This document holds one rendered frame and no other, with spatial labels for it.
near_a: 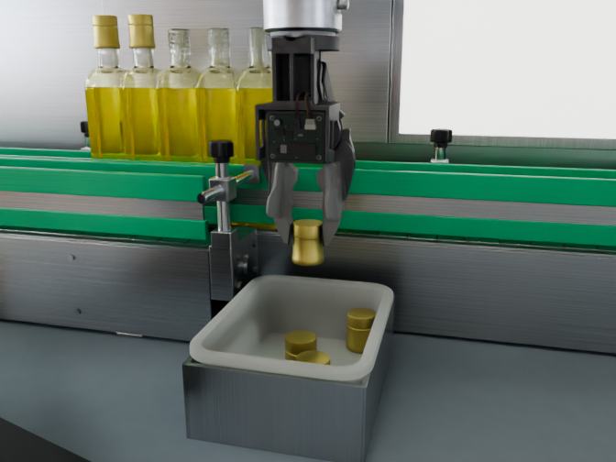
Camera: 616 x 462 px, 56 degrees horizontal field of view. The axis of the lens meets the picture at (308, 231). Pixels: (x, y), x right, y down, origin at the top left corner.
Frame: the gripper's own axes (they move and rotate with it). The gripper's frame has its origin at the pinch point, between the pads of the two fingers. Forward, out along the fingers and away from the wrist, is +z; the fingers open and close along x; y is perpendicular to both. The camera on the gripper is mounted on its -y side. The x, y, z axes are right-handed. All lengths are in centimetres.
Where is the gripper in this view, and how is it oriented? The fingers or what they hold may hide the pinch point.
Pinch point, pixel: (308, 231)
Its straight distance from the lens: 63.6
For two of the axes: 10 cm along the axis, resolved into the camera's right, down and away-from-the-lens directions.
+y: -2.1, 2.6, -9.4
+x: 9.8, 0.6, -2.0
